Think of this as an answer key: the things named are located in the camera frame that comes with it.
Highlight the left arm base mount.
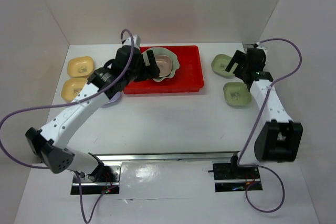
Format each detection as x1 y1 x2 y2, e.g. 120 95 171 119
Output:
70 163 121 195

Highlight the yellow square plate far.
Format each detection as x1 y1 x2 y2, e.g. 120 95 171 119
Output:
67 56 95 78

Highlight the green scalloped bowl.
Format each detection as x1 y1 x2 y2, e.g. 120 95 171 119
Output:
142 47 180 82

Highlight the red plastic bin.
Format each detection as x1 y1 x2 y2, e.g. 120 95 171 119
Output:
123 45 204 94

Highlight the brown square plate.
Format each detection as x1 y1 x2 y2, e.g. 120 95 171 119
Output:
154 55 173 78

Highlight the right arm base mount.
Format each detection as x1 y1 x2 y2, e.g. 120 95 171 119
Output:
208 163 263 193

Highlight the green square plate near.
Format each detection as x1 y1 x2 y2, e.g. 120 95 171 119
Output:
223 82 252 107

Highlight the yellow square plate near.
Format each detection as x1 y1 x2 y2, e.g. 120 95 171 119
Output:
61 78 87 102

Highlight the yellow square plate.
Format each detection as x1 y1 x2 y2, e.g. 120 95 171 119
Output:
61 78 87 102
67 56 95 78

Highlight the purple square plate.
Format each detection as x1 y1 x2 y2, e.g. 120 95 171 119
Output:
102 92 121 108

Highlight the green square plate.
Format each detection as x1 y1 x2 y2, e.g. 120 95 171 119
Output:
223 82 252 107
211 54 234 79

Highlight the green square plate far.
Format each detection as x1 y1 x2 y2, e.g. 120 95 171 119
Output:
211 54 234 79

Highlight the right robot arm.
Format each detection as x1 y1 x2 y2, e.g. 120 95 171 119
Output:
226 47 303 178

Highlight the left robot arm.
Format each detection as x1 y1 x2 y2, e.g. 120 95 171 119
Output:
25 46 160 182

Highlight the aluminium rail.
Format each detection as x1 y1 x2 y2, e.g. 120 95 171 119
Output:
96 152 234 164

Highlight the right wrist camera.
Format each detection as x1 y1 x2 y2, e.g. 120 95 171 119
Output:
253 42 268 56

